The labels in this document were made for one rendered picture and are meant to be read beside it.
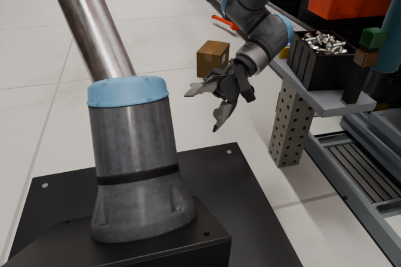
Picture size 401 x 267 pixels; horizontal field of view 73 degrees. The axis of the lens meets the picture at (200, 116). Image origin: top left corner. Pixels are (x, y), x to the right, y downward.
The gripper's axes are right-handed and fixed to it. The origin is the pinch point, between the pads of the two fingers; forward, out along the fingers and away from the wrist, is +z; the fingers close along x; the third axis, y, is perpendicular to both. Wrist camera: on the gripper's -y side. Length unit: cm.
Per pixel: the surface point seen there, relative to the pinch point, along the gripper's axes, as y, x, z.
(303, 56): -0.7, -11.2, -37.0
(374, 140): -9, -63, -47
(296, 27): 53, -42, -84
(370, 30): -19.9, -3.5, -41.4
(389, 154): -16, -63, -44
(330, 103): -13.4, -19.6, -29.2
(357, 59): -17.7, -9.7, -37.7
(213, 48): 93, -36, -53
